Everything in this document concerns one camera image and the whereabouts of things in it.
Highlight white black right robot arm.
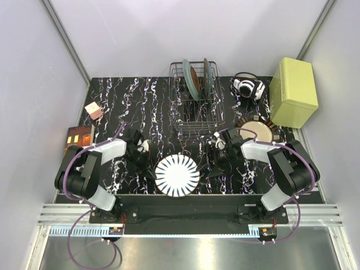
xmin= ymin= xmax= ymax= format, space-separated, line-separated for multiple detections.
xmin=196 ymin=128 xmax=320 ymax=223

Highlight dark wire dish rack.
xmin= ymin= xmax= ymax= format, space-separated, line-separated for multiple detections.
xmin=169 ymin=60 xmax=225 ymax=134

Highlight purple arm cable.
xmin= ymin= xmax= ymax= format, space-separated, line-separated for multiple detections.
xmin=62 ymin=122 xmax=130 ymax=267
xmin=216 ymin=128 xmax=317 ymax=245

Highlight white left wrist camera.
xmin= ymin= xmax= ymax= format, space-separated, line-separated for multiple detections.
xmin=137 ymin=140 xmax=149 ymax=152

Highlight pink cube socket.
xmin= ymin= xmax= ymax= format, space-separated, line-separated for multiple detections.
xmin=84 ymin=102 xmax=103 ymax=120

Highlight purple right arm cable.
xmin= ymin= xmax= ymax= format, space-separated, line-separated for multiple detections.
xmin=216 ymin=128 xmax=317 ymax=245

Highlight black white headphones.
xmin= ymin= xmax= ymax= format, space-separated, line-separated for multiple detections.
xmin=233 ymin=71 xmax=267 ymax=101

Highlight light teal plate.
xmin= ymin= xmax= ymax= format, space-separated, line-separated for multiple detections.
xmin=182 ymin=59 xmax=201 ymax=101

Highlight yellow green box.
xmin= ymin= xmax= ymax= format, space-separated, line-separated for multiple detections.
xmin=269 ymin=57 xmax=318 ymax=129

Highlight aluminium rail frame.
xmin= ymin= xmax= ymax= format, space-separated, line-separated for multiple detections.
xmin=26 ymin=204 xmax=359 ymax=269

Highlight dark cover book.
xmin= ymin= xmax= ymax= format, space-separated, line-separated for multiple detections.
xmin=64 ymin=124 xmax=95 ymax=155

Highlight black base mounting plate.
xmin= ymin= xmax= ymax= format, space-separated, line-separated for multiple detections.
xmin=74 ymin=195 xmax=290 ymax=239

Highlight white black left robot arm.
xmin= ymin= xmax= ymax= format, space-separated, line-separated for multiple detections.
xmin=54 ymin=127 xmax=156 ymax=223

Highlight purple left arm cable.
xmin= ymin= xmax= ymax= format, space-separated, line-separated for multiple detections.
xmin=62 ymin=122 xmax=130 ymax=267

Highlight brown cream checkered plate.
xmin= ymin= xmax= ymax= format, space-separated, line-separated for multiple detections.
xmin=235 ymin=115 xmax=281 ymax=142

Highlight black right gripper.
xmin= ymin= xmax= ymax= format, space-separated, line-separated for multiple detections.
xmin=196 ymin=143 xmax=234 ymax=178

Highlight white blue striped plate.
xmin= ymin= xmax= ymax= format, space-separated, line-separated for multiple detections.
xmin=155 ymin=154 xmax=200 ymax=197

